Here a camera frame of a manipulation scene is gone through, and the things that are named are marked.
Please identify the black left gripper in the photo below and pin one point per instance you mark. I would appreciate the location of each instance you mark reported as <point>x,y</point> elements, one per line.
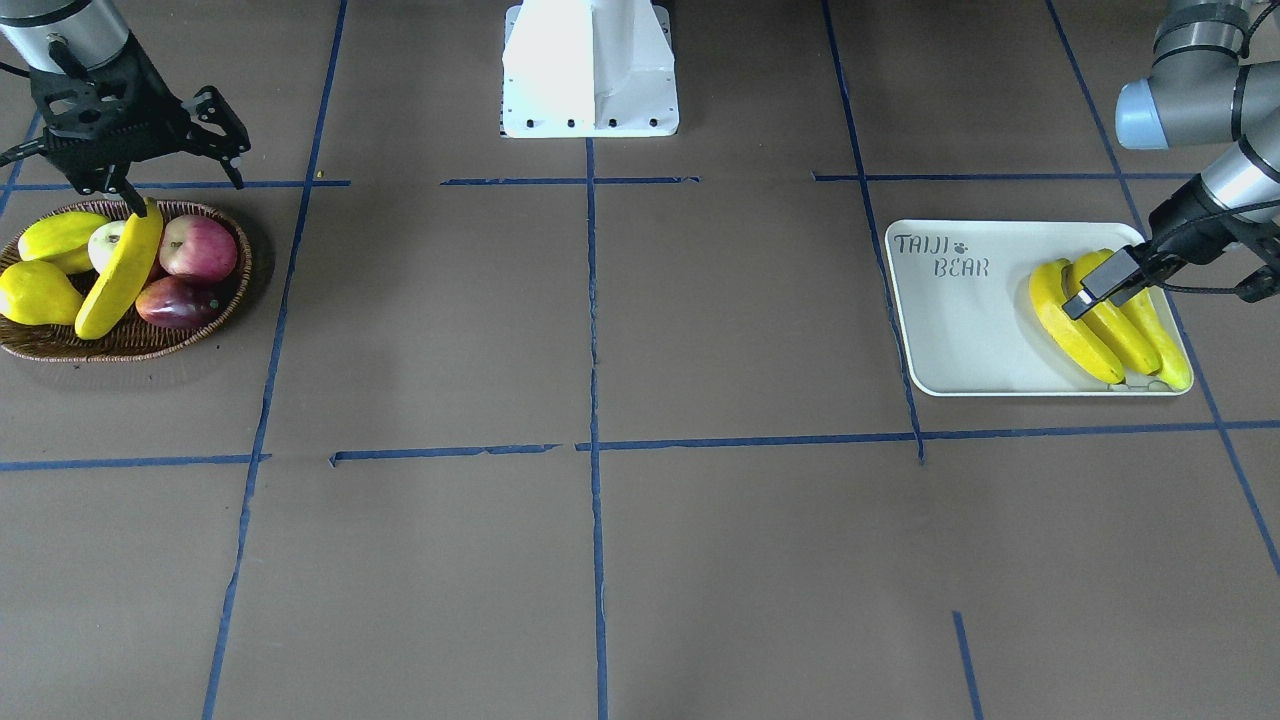
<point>1183,217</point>

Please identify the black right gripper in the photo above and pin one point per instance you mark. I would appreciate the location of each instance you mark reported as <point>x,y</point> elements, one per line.
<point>171,122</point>

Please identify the yellow banana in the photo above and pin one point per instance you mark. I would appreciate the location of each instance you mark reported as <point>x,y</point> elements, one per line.
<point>39,293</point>
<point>1173,365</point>
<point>1126,339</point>
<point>125,276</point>
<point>1047,296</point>

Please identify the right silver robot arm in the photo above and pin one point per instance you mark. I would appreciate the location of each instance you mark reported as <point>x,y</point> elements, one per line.
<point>95,27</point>

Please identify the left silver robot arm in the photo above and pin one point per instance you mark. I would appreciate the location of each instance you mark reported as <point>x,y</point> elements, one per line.
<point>1201,89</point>

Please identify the woven wicker basket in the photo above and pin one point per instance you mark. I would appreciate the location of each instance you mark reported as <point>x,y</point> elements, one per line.
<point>133,339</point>

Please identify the pink red apple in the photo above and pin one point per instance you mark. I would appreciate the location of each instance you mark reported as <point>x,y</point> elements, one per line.
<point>198,248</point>

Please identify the dark red apple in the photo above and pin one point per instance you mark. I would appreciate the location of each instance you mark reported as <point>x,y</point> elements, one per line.
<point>172,303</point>

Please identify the white bear tray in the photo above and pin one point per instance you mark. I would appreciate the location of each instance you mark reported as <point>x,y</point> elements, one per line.
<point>968,327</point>

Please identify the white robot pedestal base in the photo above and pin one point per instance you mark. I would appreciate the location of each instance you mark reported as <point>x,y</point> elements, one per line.
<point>589,69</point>

